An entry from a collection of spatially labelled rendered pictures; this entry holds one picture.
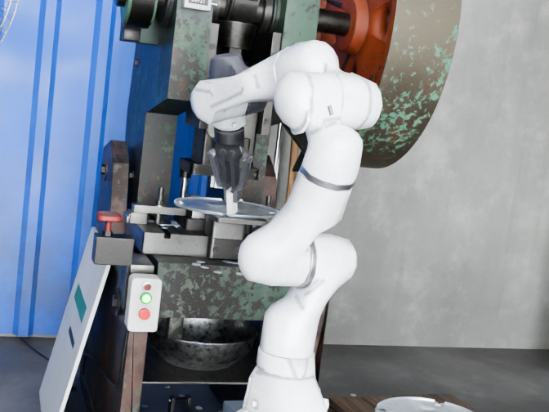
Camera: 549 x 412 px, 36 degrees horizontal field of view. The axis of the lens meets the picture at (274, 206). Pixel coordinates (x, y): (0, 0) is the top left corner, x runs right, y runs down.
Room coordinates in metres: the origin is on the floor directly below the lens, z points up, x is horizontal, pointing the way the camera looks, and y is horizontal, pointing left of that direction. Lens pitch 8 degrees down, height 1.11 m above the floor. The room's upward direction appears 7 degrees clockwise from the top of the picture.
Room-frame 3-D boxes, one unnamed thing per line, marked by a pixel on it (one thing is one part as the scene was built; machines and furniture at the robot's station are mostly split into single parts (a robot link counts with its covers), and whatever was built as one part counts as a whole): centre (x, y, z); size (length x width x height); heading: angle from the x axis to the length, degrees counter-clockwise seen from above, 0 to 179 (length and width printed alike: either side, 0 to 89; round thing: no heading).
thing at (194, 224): (2.45, 0.17, 0.72); 0.20 x 0.16 x 0.03; 109
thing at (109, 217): (2.12, 0.41, 0.72); 0.07 x 0.06 x 0.08; 19
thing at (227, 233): (2.28, 0.11, 0.72); 0.25 x 0.14 x 0.14; 19
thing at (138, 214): (2.39, 0.33, 0.76); 0.17 x 0.06 x 0.10; 109
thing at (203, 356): (2.44, 0.17, 0.36); 0.34 x 0.34 x 0.10
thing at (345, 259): (1.73, -0.09, 0.71); 0.18 x 0.11 x 0.25; 117
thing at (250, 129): (2.40, 0.16, 1.04); 0.17 x 0.15 x 0.30; 19
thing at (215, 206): (2.32, 0.13, 0.78); 0.29 x 0.29 x 0.01
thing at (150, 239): (2.44, 0.17, 0.68); 0.45 x 0.30 x 0.06; 109
